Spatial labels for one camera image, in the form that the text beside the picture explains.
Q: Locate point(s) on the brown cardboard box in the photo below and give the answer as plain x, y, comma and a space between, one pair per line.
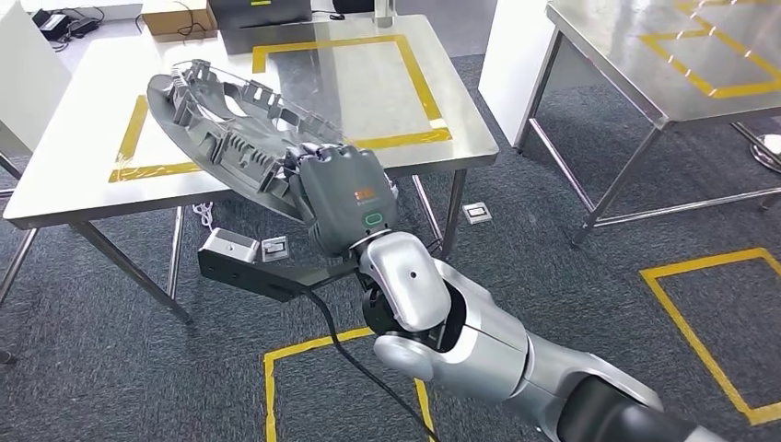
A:
165, 18

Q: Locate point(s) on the stainless steel workbench table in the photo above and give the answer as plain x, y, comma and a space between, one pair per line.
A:
366, 79
610, 49

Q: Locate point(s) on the black bag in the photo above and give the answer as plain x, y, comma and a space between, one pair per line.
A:
354, 6

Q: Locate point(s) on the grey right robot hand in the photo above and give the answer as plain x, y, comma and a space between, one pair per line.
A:
348, 201

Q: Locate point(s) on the silver plastic hubcap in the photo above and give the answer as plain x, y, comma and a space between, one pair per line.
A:
201, 140

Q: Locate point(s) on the chrome round base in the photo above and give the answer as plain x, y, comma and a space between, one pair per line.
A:
769, 152

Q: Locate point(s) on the black power adapter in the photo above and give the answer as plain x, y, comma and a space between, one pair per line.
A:
84, 27

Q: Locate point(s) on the black laptop case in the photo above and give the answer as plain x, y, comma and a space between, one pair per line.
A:
262, 15

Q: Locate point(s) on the white cabinet panel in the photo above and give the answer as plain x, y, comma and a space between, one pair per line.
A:
512, 61

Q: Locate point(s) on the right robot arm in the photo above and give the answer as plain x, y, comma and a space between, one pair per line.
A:
482, 354

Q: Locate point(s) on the black camera mounting bracket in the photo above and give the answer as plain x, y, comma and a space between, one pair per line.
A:
287, 283

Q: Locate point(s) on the metal floor socket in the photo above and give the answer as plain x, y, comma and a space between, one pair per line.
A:
477, 213
274, 249

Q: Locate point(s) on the clear water bottle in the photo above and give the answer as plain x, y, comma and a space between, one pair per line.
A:
384, 15

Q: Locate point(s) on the black device with white label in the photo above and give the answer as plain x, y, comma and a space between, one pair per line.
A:
52, 21

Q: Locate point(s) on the white partition panel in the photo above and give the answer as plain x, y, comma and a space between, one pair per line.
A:
27, 79

